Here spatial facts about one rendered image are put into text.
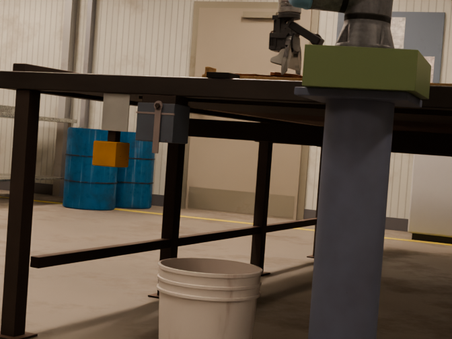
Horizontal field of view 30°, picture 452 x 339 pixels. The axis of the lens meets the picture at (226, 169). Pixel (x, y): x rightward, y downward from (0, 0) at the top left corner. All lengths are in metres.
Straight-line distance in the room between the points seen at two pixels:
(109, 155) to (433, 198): 5.04
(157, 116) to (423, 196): 5.06
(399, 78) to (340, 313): 0.58
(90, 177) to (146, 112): 5.38
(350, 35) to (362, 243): 0.51
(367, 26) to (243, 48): 6.61
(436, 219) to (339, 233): 5.41
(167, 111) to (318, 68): 0.73
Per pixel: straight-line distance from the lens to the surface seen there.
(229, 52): 8.73
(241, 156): 8.61
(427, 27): 8.32
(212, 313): 2.31
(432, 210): 7.46
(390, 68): 1.96
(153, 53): 9.11
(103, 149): 2.72
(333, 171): 2.07
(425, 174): 7.46
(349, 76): 1.98
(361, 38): 2.09
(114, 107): 2.73
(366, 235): 2.07
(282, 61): 2.63
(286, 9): 2.69
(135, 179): 8.42
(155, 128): 2.61
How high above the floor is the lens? 0.72
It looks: 2 degrees down
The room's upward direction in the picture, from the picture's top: 4 degrees clockwise
